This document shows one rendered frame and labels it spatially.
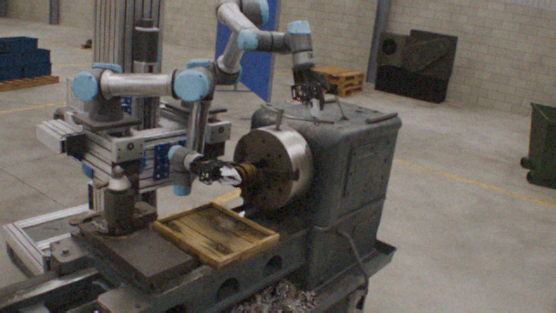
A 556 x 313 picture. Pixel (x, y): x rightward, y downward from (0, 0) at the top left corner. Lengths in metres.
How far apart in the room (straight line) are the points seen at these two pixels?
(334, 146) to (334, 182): 0.15
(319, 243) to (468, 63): 10.06
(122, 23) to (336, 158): 1.12
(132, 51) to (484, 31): 10.07
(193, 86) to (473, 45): 10.31
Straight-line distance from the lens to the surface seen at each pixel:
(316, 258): 1.96
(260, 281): 1.79
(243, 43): 1.66
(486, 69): 11.66
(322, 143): 1.79
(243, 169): 1.69
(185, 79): 1.71
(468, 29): 11.72
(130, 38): 2.24
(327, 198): 1.84
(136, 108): 2.23
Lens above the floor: 1.70
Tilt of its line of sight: 18 degrees down
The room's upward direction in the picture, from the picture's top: 7 degrees clockwise
